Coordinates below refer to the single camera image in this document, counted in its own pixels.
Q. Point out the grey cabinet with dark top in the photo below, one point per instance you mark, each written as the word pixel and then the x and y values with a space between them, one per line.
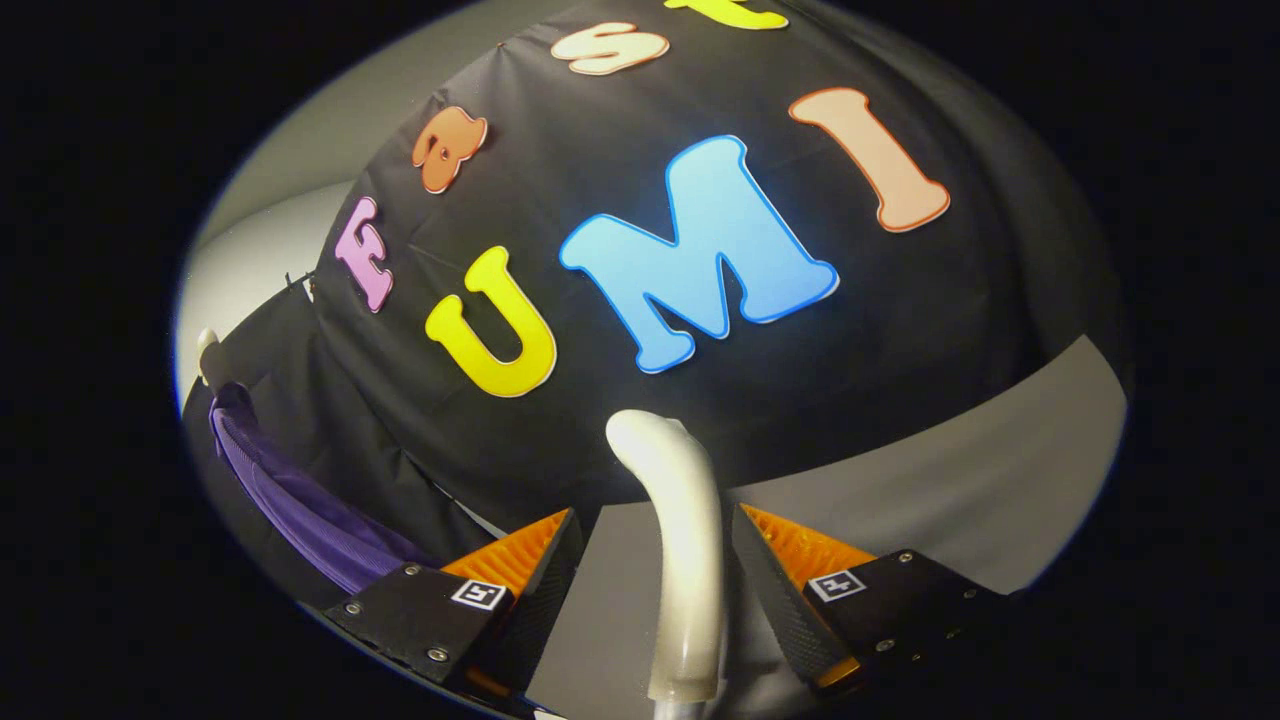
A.
pixel 950 500

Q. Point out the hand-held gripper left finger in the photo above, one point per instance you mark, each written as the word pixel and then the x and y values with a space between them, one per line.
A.
pixel 535 590

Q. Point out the cream plastic hanger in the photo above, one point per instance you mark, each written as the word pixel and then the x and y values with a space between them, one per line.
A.
pixel 205 350

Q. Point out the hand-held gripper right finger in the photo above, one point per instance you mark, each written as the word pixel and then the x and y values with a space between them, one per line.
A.
pixel 790 610

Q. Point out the cream garment steamer head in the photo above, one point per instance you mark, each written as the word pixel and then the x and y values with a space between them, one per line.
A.
pixel 690 560

